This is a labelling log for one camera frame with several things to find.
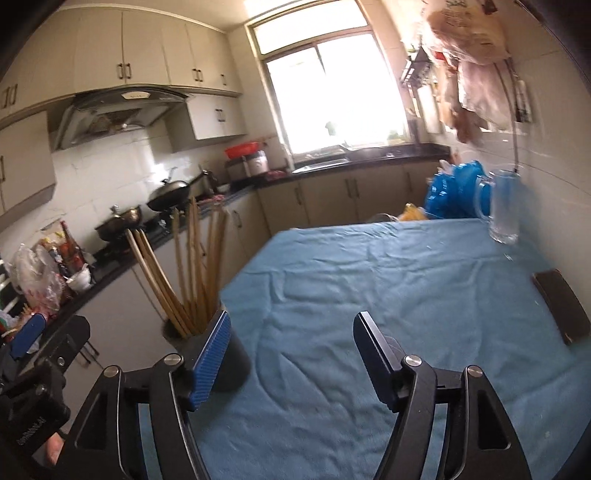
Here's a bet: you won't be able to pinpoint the steel rice cooker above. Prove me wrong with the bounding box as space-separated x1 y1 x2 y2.
225 150 270 182

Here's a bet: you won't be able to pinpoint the black countertop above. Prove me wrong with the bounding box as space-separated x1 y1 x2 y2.
0 142 452 342

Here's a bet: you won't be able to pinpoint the wooden chopstick trio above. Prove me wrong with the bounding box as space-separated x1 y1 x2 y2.
204 207 216 321
211 208 228 312

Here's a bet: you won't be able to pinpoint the blue plastic bag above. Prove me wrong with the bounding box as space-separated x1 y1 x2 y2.
424 161 491 219

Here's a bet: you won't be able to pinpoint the red basin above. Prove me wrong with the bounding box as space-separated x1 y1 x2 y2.
224 141 262 160

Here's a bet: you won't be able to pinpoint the wall shelf rack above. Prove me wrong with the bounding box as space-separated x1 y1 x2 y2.
400 46 433 88

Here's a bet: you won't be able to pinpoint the sauce bottles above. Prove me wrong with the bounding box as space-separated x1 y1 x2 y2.
46 220 86 278

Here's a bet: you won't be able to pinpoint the person left hand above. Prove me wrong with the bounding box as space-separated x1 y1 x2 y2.
45 432 64 466

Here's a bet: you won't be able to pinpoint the upper wall cabinets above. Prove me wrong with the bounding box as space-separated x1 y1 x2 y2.
1 5 246 223

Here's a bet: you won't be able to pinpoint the hanging plastic bags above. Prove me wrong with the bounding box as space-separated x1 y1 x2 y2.
422 1 513 144

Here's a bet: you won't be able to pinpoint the wooden chopstick long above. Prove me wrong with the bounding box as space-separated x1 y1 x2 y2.
133 230 192 339

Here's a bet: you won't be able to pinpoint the yellow bag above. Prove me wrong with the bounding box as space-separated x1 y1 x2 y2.
397 203 428 222

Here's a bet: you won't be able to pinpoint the window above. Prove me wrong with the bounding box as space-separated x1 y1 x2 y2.
250 1 410 163

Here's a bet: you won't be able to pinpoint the range hood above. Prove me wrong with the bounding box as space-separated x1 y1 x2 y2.
53 85 188 150

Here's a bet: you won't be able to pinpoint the white plastic bag counter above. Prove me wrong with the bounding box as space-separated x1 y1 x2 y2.
9 243 66 321

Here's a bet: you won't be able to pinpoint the blue towel table cloth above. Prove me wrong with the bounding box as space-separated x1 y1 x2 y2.
189 220 590 479

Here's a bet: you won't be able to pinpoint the small pot with lid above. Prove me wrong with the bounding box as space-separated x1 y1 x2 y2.
95 205 142 242

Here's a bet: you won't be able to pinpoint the black smartphone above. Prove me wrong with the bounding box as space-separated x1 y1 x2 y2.
532 269 590 345

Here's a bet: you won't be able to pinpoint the lower kitchen cabinets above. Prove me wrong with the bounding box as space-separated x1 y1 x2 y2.
59 158 445 434

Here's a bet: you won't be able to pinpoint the black utensil holder cup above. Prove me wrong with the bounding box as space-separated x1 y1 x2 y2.
162 320 252 393

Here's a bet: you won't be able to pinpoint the black wok with lid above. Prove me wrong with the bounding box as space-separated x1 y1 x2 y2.
147 167 209 212

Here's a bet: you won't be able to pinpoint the white bowl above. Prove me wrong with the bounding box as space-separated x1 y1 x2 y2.
66 265 92 294

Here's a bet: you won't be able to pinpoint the clear glass beer mug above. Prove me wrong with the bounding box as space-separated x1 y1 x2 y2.
474 169 521 245

